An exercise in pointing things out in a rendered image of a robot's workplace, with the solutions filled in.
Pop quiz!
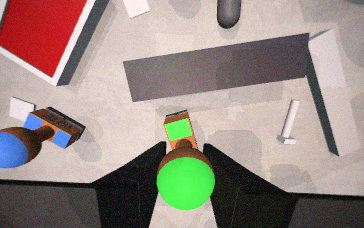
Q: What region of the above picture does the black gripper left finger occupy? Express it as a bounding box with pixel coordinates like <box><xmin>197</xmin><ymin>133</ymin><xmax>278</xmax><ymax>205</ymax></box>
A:
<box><xmin>0</xmin><ymin>141</ymin><xmax>166</xmax><ymax>228</ymax></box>

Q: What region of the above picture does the white flat strip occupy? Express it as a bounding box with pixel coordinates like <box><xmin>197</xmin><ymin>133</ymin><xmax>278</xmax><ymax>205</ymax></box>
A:
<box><xmin>123</xmin><ymin>0</ymin><xmax>150</xmax><ymax>19</ymax></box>

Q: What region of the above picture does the rubber stamp with blue handle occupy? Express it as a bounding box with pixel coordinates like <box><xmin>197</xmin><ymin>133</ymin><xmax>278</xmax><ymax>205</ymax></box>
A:
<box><xmin>0</xmin><ymin>106</ymin><xmax>86</xmax><ymax>168</ymax></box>

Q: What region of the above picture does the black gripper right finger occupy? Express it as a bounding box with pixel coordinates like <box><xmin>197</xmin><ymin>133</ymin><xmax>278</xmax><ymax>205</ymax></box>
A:
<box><xmin>203</xmin><ymin>143</ymin><xmax>364</xmax><ymax>228</ymax></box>

